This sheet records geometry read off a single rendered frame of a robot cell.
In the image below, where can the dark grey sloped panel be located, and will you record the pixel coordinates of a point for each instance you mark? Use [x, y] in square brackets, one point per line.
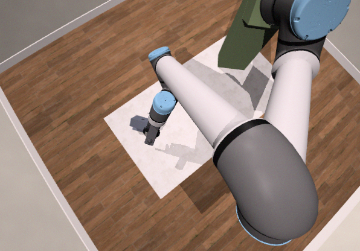
[138, 123]

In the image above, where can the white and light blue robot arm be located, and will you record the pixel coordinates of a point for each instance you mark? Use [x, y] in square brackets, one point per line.
[268, 178]

